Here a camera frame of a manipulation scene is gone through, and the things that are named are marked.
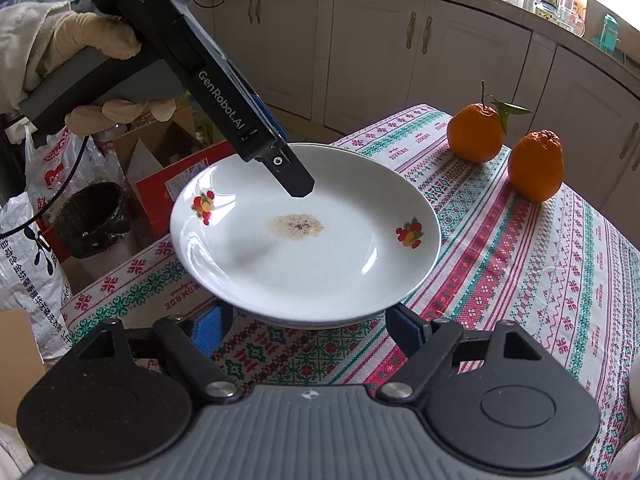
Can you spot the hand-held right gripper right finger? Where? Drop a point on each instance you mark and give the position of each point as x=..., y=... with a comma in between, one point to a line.
x=407, y=332

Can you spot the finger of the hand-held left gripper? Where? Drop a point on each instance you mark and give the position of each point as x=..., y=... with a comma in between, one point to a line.
x=295, y=177
x=265, y=110

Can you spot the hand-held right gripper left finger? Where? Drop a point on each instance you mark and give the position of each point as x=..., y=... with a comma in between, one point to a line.
x=212, y=330

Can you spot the white floral plate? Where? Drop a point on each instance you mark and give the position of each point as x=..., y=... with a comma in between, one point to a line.
x=325, y=270
x=320, y=326

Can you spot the person's left forearm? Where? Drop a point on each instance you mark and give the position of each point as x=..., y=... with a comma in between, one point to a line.
x=25, y=40

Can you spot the person's left hand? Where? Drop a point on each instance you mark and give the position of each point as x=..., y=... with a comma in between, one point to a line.
x=100, y=35

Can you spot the open cardboard box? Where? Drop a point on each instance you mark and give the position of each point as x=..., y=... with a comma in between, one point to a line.
x=140, y=155

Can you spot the patterned tablecloth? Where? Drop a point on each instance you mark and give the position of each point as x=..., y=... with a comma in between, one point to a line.
x=500, y=270

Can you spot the black trash bin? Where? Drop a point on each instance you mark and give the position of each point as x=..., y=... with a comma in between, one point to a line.
x=95, y=220

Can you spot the plastic bag red print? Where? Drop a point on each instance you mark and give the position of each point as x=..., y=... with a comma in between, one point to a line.
x=50, y=170

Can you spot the orange with leaf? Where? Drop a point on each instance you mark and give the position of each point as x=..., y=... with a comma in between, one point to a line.
x=472, y=132

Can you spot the white woven sack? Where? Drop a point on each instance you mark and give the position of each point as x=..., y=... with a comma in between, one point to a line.
x=25, y=285

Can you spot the flat cardboard sheet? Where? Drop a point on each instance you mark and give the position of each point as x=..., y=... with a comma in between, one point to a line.
x=17, y=360

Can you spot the bumpy orange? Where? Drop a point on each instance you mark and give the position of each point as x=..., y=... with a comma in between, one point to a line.
x=536, y=167

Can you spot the orange juice bottle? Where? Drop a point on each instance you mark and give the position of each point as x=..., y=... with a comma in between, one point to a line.
x=575, y=0

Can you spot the teal water bottle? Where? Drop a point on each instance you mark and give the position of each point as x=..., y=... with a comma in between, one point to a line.
x=608, y=35

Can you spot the wooden cutting board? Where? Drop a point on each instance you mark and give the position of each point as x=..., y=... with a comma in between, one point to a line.
x=625, y=25

